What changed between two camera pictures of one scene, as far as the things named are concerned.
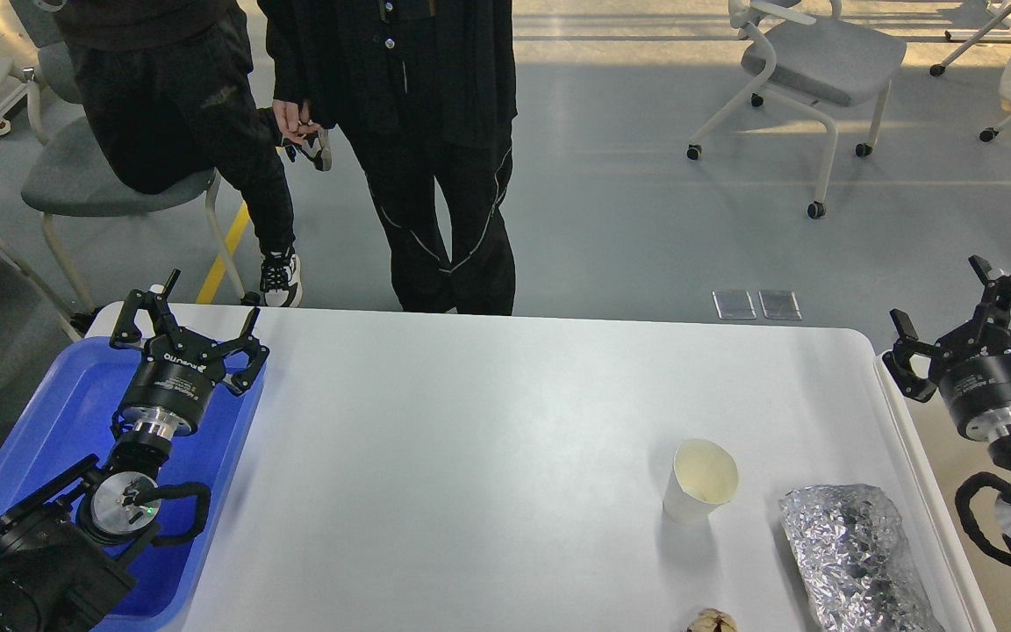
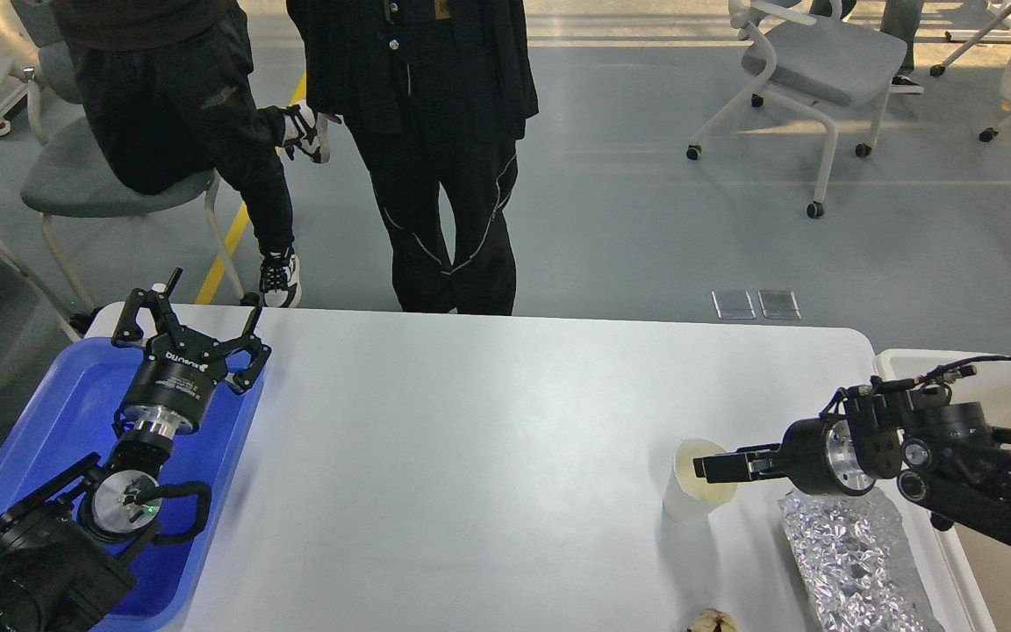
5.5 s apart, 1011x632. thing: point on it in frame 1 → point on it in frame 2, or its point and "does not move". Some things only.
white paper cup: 703,475 does not move
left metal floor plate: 734,305 does not move
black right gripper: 989,384 → 819,456
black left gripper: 175,384 does not move
